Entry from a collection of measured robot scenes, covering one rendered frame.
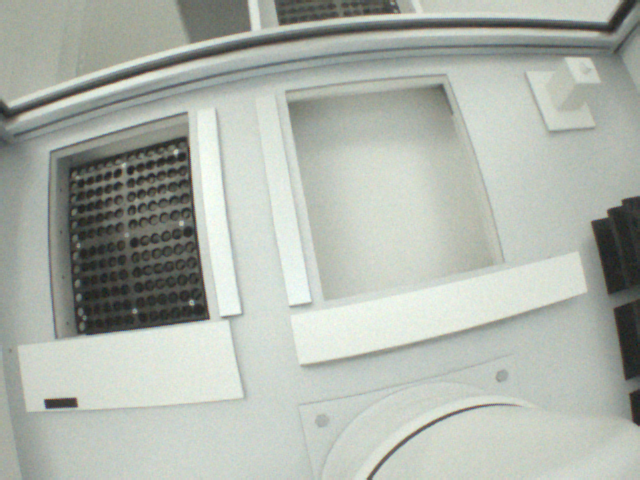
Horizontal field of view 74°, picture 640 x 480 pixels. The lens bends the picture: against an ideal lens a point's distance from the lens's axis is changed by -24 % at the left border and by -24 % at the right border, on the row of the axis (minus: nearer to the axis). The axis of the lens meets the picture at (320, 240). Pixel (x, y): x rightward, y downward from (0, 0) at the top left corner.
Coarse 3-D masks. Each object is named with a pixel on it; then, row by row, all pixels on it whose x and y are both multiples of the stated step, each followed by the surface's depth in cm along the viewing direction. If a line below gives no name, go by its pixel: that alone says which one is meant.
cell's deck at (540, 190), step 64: (384, 64) 61; (448, 64) 61; (512, 64) 62; (64, 128) 59; (128, 128) 59; (192, 128) 59; (256, 128) 58; (512, 128) 59; (0, 192) 57; (256, 192) 56; (512, 192) 57; (576, 192) 57; (0, 256) 54; (256, 256) 55; (512, 256) 55; (0, 320) 52; (256, 320) 53; (512, 320) 53; (576, 320) 53; (256, 384) 51; (320, 384) 51; (384, 384) 51; (576, 384) 51; (64, 448) 49; (128, 448) 49; (192, 448) 49; (256, 448) 50
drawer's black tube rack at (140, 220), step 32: (160, 160) 63; (96, 192) 62; (128, 192) 61; (160, 192) 64; (192, 192) 65; (96, 224) 60; (128, 224) 60; (160, 224) 60; (192, 224) 60; (96, 256) 59; (128, 256) 59; (160, 256) 59; (192, 256) 59; (96, 288) 58; (128, 288) 61; (160, 288) 61; (192, 288) 58; (96, 320) 57; (128, 320) 61; (160, 320) 57; (192, 320) 60
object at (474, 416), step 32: (416, 384) 50; (448, 384) 49; (480, 384) 50; (512, 384) 50; (320, 416) 49; (352, 416) 49; (384, 416) 44; (416, 416) 35; (448, 416) 33; (480, 416) 29; (512, 416) 27; (544, 416) 25; (576, 416) 23; (608, 416) 22; (320, 448) 49; (352, 448) 43; (384, 448) 33; (416, 448) 28; (448, 448) 25; (480, 448) 23; (512, 448) 21; (544, 448) 20; (576, 448) 18; (608, 448) 17
